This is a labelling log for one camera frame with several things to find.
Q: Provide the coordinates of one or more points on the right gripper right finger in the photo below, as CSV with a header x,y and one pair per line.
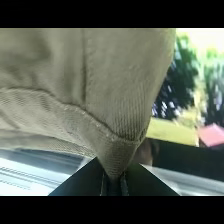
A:
x,y
146,183

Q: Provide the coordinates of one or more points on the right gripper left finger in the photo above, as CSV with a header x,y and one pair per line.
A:
x,y
85,181

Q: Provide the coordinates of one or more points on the olive green T-shirt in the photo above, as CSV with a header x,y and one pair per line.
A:
x,y
83,86

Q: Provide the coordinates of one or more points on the red checked shirt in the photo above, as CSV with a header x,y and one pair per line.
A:
x,y
211,135

